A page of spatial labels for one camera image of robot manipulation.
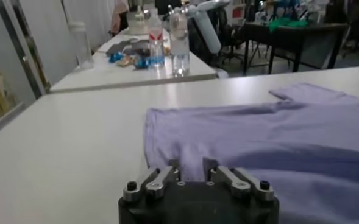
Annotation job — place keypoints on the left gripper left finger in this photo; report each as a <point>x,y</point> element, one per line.
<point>145,185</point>

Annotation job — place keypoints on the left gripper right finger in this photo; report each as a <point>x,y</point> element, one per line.
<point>243,184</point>

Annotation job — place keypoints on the purple t-shirt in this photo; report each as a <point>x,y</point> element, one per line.
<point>258,137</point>

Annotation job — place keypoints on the large white side table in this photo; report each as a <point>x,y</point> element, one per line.
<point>121,76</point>

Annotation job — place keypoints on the blue snack packet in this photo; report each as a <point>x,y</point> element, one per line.
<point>116,57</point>
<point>142,63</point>

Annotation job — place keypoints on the closed grey laptop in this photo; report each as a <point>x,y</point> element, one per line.
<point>127,48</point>

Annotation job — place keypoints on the red label water bottle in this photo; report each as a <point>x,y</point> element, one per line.
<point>156,45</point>

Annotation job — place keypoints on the plain clear water bottle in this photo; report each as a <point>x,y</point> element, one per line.
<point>179,45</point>

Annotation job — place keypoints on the clear tumbler white lid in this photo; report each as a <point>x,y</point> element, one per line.
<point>81,45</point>

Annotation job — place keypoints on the white humanoid robot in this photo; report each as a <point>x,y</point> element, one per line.
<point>208,30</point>

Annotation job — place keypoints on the silver cooking pot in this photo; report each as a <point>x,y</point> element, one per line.
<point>138,24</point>

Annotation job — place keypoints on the black metal table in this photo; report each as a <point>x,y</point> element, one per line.
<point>304,33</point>

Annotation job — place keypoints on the green cloth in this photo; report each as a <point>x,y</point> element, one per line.
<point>286,23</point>

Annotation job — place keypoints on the glass door drinks cabinet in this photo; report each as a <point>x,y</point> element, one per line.
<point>30,61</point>

